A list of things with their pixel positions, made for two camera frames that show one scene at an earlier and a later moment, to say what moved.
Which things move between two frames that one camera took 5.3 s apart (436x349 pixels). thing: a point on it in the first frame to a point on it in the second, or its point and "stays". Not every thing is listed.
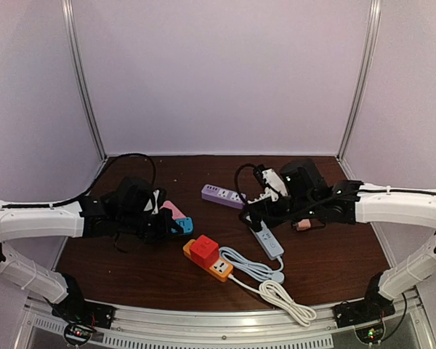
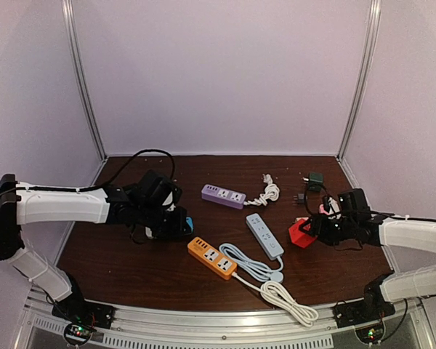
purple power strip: x=223 y=195 stays
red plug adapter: x=204 y=251 to x=299 y=238
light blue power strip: x=267 y=241 stays
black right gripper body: x=264 y=206 to x=332 y=235
